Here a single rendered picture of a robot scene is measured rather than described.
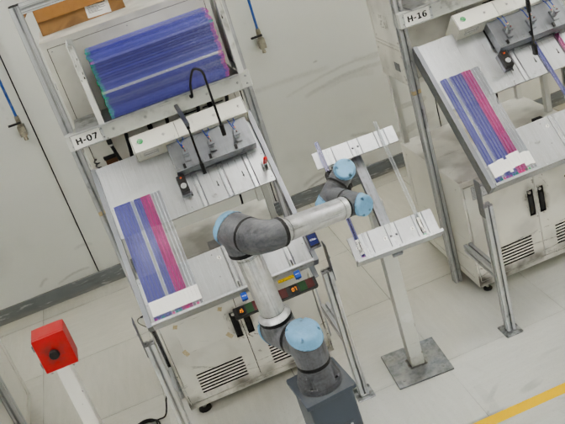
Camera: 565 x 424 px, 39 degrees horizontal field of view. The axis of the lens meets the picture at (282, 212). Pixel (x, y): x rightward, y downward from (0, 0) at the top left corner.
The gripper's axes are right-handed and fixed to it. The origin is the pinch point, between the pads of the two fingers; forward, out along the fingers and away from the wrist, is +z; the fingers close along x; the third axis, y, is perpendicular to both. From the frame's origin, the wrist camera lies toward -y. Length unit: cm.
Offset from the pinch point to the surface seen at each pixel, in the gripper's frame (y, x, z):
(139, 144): 48, 66, 12
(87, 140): 56, 84, 8
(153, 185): 32, 66, 17
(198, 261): -5, 59, 9
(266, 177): 19.0, 22.4, 15.9
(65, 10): 111, 76, 8
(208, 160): 33, 42, 12
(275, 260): -14.8, 31.0, 8.2
